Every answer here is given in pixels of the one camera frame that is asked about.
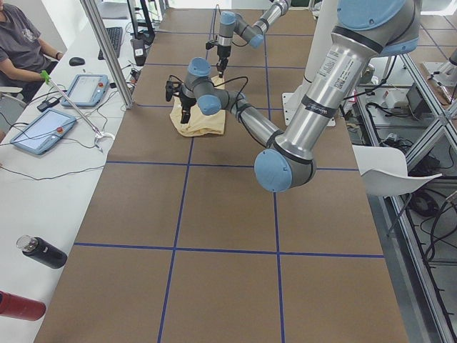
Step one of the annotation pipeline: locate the black computer mouse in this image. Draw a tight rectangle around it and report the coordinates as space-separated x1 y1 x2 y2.
69 56 86 66

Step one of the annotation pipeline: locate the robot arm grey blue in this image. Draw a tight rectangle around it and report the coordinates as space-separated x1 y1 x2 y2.
206 0 291 78
166 1 422 192

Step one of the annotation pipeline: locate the metal grabber stick green handle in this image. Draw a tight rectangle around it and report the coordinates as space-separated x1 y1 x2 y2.
40 70 115 153

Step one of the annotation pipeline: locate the seated person grey shirt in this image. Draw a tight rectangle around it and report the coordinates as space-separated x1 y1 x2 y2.
1 2 64 102

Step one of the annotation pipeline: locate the cream long-sleeve printed shirt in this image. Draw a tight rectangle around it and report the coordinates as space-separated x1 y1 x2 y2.
167 75 226 137

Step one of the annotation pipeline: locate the upper teach pendant tablet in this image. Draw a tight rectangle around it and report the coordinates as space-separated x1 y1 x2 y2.
66 74 109 108

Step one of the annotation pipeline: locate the aluminium table frame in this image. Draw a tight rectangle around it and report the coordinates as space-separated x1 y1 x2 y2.
353 54 456 342

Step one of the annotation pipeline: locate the black bottle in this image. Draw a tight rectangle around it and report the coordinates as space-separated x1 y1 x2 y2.
16 235 67 269

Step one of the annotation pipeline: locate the red bottle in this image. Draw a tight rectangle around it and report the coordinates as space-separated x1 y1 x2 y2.
1 291 46 321

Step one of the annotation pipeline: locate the black computer keyboard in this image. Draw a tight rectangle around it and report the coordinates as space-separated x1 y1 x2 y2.
106 26 123 58

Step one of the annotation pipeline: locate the aluminium frame post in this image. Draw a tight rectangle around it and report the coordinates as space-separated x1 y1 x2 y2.
80 0 133 109

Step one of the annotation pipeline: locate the lower teach pendant tablet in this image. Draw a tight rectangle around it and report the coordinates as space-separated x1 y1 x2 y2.
10 109 76 155

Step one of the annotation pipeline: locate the white plastic chair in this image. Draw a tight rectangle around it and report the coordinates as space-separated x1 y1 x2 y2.
352 145 442 197

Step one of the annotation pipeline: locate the teach pendant tablet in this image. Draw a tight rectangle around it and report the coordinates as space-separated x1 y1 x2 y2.
10 109 76 155
66 74 109 108

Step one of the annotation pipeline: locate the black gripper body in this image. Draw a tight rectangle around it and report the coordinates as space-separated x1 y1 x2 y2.
165 80 195 113
205 39 231 68

